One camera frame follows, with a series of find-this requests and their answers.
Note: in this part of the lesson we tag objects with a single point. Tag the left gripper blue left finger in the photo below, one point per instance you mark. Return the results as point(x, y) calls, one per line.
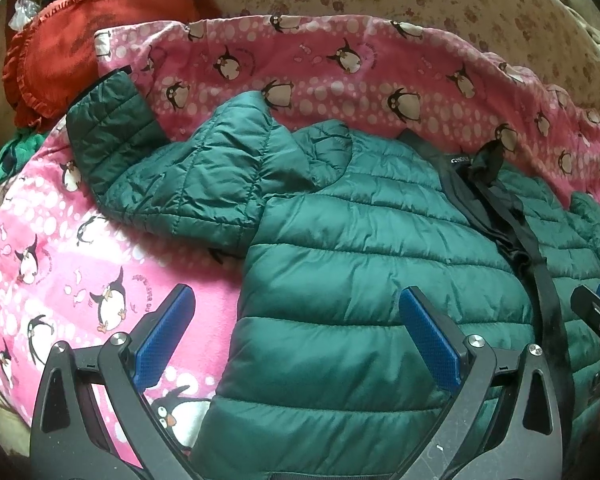
point(69, 439)

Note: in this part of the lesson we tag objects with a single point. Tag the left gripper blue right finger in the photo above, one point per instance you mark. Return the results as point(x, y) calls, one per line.
point(502, 418)

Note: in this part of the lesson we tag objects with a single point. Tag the green quilted puffer jacket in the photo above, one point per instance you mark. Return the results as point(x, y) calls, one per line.
point(331, 223)

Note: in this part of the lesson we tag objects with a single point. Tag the pink penguin fleece blanket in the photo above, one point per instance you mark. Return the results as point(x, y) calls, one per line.
point(68, 272)

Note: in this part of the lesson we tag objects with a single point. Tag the green cloth at bedside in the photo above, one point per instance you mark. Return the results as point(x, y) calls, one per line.
point(18, 151)

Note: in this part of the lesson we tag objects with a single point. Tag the red ruffled pillow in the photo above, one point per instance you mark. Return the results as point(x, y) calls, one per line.
point(53, 59)

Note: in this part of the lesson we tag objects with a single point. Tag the clear plastic bag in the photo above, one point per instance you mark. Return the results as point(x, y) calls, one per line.
point(24, 12)

